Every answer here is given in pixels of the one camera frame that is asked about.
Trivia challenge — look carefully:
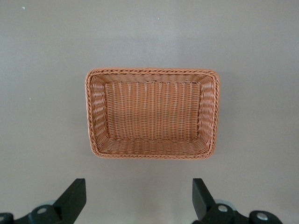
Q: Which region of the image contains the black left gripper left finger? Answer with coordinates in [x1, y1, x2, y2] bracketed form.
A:
[0, 178, 87, 224]

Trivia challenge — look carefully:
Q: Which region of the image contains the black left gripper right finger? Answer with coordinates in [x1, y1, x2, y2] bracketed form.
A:
[192, 177, 283, 224]

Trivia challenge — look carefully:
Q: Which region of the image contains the brown woven basket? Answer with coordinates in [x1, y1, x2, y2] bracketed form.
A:
[84, 67, 221, 161]

